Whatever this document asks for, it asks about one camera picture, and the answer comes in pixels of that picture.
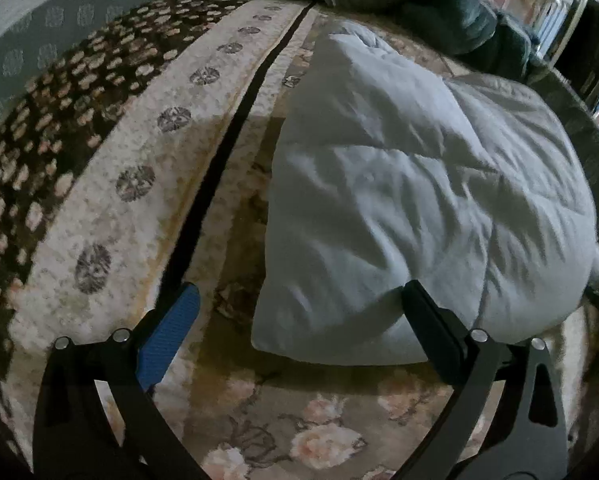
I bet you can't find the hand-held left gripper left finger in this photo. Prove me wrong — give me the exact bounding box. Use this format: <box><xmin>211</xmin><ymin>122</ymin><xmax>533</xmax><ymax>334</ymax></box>
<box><xmin>32</xmin><ymin>282</ymin><xmax>211</xmax><ymax>480</ymax></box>

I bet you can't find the white duvet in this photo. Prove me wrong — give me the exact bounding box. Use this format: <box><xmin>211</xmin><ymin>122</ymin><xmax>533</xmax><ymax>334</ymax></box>
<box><xmin>250</xmin><ymin>20</ymin><xmax>599</xmax><ymax>367</ymax></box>

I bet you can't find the brown-bordered cream floral rug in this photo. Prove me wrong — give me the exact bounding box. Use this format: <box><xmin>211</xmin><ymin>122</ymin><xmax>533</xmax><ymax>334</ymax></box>
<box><xmin>0</xmin><ymin>0</ymin><xmax>314</xmax><ymax>467</ymax></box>

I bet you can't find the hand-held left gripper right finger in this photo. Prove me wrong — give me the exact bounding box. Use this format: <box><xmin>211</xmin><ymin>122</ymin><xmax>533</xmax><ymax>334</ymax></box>
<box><xmin>393</xmin><ymin>280</ymin><xmax>568</xmax><ymax>480</ymax></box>

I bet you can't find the dark blue pillow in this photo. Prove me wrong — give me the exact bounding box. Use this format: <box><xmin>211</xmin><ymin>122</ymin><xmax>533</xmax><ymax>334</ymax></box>
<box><xmin>398</xmin><ymin>0</ymin><xmax>541</xmax><ymax>82</ymax></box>

